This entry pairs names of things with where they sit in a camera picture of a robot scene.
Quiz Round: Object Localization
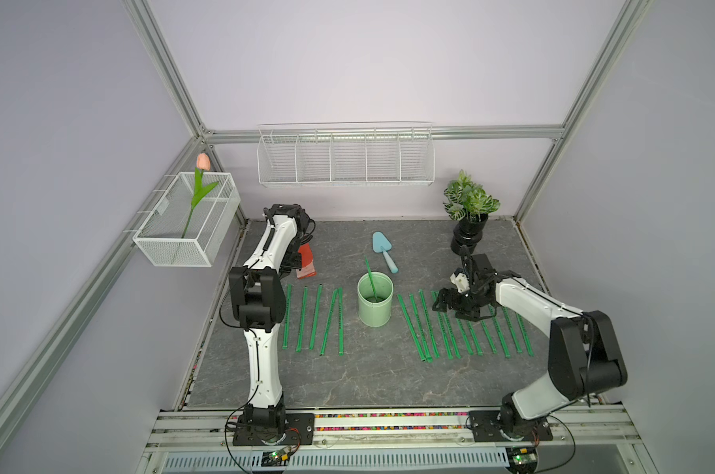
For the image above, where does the thirteenth green straw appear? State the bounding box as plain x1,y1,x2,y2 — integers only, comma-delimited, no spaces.
319,288,340,356

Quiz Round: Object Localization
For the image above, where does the eleventh green straw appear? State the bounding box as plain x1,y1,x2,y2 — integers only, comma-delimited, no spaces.
516,314,534,357

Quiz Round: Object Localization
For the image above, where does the nineteenth green straw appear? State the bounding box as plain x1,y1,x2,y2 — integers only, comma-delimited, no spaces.
365,256,378,302

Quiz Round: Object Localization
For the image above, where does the sixteenth green straw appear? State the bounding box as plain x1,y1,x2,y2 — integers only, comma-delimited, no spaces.
282,284,293,350

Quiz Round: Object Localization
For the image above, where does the twelfth green straw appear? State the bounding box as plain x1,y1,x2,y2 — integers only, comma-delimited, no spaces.
338,288,345,357

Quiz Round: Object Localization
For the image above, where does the light green metal cup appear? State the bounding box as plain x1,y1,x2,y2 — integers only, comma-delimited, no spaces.
357,272,394,328

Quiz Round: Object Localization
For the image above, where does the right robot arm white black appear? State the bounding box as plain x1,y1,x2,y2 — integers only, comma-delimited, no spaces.
433,254,628,440

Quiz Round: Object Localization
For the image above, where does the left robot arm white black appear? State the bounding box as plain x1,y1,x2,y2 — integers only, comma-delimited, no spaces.
228,203,312,442

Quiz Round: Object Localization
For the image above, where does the red work glove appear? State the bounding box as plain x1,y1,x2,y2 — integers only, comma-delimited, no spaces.
296,244,317,280

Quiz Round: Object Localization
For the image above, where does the white mesh side basket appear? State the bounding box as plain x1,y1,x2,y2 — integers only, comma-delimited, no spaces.
132,171,240,268

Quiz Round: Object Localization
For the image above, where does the light blue garden trowel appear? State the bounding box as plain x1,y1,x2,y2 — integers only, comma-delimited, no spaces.
371,231,399,274

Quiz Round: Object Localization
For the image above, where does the green plant in black pot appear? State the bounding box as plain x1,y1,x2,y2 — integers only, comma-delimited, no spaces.
444,170,501,256

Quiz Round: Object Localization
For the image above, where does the pink artificial tulip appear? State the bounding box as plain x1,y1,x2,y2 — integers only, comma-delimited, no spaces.
181,152,222,238

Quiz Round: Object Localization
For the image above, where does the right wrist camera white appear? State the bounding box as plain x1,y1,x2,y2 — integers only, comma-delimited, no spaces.
450,273,470,294

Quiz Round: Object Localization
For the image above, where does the white wire wall shelf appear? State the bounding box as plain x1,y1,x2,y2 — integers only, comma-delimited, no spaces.
257,122,436,187

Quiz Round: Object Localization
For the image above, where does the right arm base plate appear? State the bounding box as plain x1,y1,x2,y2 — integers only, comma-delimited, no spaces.
464,410,553,444

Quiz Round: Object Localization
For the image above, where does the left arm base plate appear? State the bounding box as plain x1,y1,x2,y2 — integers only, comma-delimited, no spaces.
226,412,315,446

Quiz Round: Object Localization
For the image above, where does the white vented cable duct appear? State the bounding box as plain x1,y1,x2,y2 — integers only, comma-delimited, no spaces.
162,446,510,473

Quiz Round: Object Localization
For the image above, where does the aluminium front rail frame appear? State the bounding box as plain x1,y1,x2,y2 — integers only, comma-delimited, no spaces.
136,404,658,473

